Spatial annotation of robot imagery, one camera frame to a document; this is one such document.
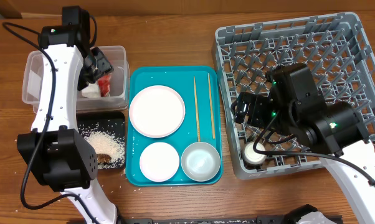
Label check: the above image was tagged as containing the red foil snack wrapper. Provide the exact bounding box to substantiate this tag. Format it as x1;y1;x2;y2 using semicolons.
97;74;112;97

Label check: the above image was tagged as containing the white napkin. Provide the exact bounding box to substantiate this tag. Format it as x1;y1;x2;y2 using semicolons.
81;83;101;98

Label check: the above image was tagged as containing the small white cup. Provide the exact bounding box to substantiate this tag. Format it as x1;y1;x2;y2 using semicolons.
242;142;267;166

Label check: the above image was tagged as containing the white rice pile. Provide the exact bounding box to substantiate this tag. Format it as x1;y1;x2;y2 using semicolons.
78;120;126;170

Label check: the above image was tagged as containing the brown food scrap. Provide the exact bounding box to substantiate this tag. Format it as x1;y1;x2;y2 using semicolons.
97;154;112;164

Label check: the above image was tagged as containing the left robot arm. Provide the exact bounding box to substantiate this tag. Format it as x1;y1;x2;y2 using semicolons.
17;6;123;223

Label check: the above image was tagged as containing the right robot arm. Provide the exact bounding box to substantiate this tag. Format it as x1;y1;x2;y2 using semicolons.
230;63;375;223

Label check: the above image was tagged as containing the grey dishwasher rack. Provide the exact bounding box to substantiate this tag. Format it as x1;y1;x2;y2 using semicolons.
214;12;375;180

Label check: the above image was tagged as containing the clear plastic bin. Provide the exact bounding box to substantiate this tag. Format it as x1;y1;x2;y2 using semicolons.
22;45;130;112

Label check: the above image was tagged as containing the right wooden chopstick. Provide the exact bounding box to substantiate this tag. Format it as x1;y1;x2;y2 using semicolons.
207;73;216;139

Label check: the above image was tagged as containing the wooden chopstick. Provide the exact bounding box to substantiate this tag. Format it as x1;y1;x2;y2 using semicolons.
207;73;216;139
193;76;201;142

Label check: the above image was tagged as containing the black plastic tray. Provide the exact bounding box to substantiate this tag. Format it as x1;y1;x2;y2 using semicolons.
75;111;126;170

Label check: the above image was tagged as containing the teal serving tray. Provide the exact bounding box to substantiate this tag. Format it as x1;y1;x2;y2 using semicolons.
125;65;223;187

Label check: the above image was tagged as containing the left wooden chopstick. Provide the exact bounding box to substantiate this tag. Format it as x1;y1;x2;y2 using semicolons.
193;76;201;142

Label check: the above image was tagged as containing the large white plate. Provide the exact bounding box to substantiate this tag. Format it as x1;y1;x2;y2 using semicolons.
129;85;186;138

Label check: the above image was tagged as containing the grey bowl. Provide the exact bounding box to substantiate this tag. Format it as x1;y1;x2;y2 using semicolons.
181;142;221;182

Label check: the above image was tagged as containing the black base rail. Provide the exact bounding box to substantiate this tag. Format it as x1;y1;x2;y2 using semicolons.
123;204;344;224

